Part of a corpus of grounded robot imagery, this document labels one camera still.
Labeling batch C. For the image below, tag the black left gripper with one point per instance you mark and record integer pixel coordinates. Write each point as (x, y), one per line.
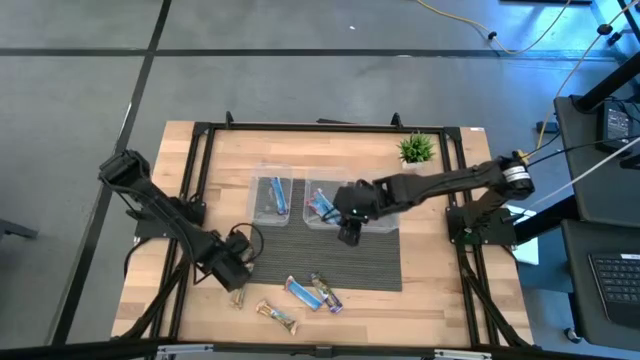
(231, 269)

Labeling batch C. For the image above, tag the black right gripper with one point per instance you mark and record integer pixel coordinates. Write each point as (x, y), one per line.
(360, 200)

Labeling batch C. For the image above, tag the blue red-ended granola bar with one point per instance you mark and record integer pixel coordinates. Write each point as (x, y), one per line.
(316, 204)

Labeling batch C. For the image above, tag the dark purple granola bar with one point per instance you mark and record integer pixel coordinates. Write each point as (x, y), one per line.
(327, 294)

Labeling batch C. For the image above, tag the brown gold granola bar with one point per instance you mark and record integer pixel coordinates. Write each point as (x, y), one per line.
(276, 317)

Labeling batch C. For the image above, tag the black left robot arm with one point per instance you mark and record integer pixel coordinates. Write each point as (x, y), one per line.
(165, 215)

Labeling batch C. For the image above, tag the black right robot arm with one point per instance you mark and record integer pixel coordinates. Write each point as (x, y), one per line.
(450, 182)

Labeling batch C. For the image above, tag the clear plastic bin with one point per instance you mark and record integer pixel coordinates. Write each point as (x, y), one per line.
(312, 222)
(262, 200)
(387, 221)

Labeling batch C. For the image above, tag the dark grey woven mat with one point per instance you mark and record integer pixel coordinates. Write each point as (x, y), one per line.
(320, 260)

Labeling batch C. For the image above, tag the small green potted plant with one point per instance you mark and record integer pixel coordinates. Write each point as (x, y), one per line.
(416, 149)

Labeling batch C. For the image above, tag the black rig crossbar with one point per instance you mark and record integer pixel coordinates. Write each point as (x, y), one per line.
(75, 350)

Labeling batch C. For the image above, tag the yellow plug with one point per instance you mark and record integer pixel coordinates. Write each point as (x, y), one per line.
(523, 154)

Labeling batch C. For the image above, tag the grey chair foot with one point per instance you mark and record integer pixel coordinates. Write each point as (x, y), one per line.
(17, 230)

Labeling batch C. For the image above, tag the black floor box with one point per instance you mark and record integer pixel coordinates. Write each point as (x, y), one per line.
(547, 127)

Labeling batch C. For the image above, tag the black laptop desk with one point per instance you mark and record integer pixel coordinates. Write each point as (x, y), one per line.
(575, 260)

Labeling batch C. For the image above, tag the black caster wheel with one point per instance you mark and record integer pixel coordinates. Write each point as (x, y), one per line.
(572, 335)

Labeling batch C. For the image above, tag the black keyboard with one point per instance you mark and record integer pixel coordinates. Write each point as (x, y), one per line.
(617, 285)

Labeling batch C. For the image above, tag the black power adapter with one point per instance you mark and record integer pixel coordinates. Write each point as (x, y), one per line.
(616, 125)

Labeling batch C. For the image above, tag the black desk pole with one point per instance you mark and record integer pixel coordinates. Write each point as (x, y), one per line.
(610, 85)

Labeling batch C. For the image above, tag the black aluminium table frame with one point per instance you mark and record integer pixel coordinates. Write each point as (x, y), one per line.
(325, 127)

